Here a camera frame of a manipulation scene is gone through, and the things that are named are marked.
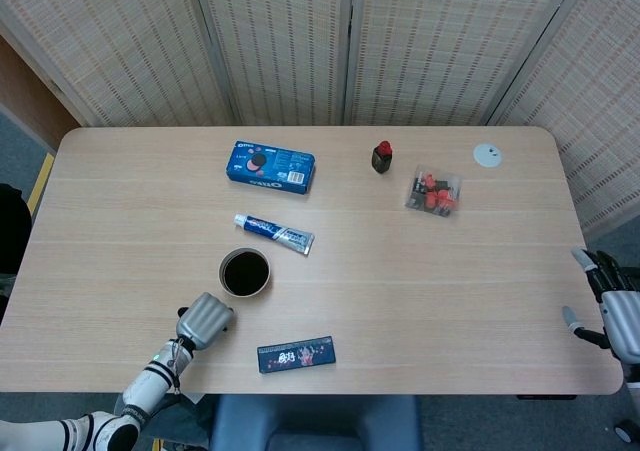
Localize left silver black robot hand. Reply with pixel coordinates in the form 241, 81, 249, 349
175, 291, 236, 351

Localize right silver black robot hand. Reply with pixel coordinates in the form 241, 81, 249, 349
561, 248, 640, 360

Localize white cup with black interior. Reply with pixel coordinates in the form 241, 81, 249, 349
217, 247, 274, 300

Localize dark blue patterned box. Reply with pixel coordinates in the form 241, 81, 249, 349
256, 335, 337, 374

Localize blue white toothpaste tube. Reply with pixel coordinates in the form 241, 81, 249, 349
233, 213, 316, 257

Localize blue upholstered chair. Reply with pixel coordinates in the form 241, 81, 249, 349
208, 394, 424, 451

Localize blue Oreo cookie box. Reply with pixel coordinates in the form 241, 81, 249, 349
224, 139, 316, 195

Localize black bulky object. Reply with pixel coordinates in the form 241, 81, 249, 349
0, 183, 34, 276

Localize white round table grommet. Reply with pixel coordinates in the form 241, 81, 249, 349
473, 142, 504, 168

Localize woven folding screen panel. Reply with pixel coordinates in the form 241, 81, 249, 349
0, 0, 236, 127
344, 0, 584, 127
487, 0, 640, 242
192, 0, 362, 126

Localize clear bag red items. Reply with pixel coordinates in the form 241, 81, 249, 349
403, 164, 464, 220

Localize black ink bottle red cap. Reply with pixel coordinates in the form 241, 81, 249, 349
370, 140, 394, 175

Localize brown wooden board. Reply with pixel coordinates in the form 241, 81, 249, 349
0, 35, 81, 150

